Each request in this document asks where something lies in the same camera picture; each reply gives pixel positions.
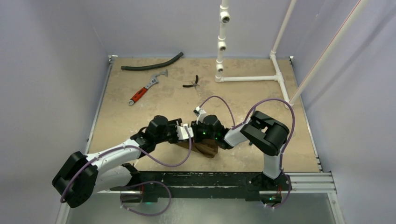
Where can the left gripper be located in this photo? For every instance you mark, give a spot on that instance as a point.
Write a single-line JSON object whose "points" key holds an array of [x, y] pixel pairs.
{"points": [[172, 124]]}

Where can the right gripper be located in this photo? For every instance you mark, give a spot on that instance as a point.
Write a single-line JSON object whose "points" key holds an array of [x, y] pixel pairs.
{"points": [[199, 136]]}

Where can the brown cloth napkin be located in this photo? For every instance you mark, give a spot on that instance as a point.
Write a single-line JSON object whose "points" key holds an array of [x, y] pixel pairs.
{"points": [[207, 148]]}

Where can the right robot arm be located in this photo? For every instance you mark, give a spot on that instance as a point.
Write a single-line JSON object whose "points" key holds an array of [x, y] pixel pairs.
{"points": [[269, 135]]}

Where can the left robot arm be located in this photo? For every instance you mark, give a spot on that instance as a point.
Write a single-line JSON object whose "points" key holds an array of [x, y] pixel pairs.
{"points": [[85, 174]]}

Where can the black pliers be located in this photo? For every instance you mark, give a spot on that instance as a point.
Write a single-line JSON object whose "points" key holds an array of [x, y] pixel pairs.
{"points": [[193, 84]]}

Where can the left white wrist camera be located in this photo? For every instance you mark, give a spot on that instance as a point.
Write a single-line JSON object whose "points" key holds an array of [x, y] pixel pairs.
{"points": [[184, 132]]}

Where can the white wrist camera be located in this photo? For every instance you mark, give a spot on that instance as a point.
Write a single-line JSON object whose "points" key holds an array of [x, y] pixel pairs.
{"points": [[200, 113], [184, 132]]}

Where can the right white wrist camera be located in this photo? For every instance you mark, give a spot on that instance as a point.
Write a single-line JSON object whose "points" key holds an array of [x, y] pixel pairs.
{"points": [[200, 113]]}

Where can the red handled adjustable wrench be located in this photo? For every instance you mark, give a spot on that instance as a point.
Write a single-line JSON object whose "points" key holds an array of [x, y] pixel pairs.
{"points": [[153, 80]]}

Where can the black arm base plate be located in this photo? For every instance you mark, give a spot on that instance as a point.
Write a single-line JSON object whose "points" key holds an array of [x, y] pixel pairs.
{"points": [[250, 186]]}

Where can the aluminium frame rail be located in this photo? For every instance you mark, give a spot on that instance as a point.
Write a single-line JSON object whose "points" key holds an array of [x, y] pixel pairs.
{"points": [[184, 72]]}

